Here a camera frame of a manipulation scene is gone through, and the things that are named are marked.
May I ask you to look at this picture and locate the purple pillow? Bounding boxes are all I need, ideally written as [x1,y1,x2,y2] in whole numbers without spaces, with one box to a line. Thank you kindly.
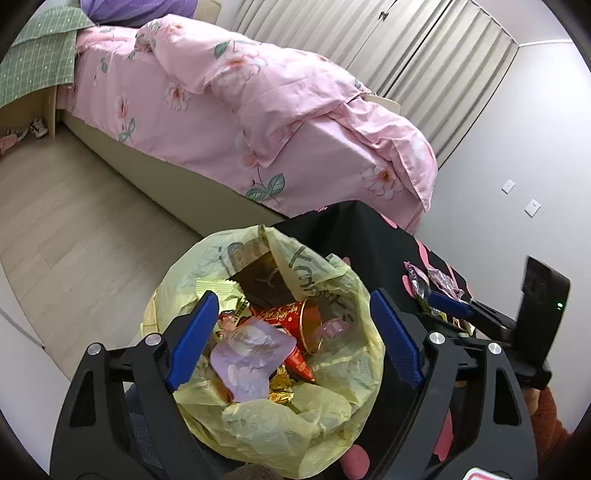
[79,0,199,22]

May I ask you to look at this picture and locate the bed with pink sheet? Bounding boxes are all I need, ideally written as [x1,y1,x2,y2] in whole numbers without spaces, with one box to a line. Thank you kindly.
[58,25,431,239]

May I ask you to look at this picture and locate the person's left forearm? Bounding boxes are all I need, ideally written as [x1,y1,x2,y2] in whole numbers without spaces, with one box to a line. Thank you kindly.
[225,463,279,480]

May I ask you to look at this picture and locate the yellow plastic trash bag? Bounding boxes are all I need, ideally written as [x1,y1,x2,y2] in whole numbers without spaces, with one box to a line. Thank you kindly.
[142,224,387,480]

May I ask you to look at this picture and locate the black tablecloth with pink spots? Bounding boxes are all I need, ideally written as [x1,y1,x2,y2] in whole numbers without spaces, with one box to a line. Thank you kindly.
[270,200,479,480]

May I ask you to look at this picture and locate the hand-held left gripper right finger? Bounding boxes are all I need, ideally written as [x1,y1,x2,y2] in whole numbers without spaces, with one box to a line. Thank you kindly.
[370,288,539,480]

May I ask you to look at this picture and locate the pink foil wrapper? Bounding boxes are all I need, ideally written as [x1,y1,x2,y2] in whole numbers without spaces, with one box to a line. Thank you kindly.
[403,261,466,301]

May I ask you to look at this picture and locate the green checkered cloth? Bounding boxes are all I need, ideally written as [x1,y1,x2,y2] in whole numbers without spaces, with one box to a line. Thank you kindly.
[0,7,96,110]

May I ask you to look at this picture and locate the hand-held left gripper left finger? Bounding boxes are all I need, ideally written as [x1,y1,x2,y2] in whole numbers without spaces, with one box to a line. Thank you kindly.
[48,290,221,480]

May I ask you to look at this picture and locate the person's right forearm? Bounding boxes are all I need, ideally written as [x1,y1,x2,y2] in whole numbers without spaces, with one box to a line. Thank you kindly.
[526,387,574,462]

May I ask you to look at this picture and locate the flat cardboard piece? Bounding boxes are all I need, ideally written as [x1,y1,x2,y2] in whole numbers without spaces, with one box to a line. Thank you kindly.
[367,91,402,114]

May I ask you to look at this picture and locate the pink slippers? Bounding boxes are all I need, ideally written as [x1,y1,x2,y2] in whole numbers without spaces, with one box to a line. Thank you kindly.
[0,129,29,156]

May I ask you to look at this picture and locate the beige headboard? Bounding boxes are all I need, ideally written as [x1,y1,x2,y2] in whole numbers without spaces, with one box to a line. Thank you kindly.
[194,0,223,24]

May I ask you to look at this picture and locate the pink floral duvet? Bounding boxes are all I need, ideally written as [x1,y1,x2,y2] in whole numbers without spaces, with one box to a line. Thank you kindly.
[136,14,439,211]

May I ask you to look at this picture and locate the brown packet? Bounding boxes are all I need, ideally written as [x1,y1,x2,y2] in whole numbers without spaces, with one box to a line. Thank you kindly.
[235,256,297,301]

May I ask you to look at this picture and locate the beige pleated curtain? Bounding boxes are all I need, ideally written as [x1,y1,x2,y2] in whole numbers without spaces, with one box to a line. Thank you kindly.
[231,0,520,169]

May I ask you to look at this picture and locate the gold foil wrapper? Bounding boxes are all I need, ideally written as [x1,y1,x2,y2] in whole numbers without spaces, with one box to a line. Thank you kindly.
[268,374,299,405]
[416,299,476,337]

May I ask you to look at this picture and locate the clear pinkish plastic piece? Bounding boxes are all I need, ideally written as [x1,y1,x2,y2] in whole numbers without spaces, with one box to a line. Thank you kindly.
[314,318,358,354]

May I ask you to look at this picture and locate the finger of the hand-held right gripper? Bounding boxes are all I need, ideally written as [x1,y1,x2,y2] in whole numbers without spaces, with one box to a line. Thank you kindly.
[427,290,516,336]

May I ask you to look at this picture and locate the clear plastic tray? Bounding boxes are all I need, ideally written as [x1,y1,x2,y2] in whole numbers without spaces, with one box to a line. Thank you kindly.
[211,322,298,402]

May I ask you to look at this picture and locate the red paper cup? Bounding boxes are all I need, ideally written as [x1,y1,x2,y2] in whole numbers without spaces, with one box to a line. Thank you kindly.
[252,299,324,383]

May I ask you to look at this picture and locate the person's leg in jeans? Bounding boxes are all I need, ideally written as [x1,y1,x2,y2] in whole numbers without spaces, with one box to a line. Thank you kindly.
[123,384,160,468]

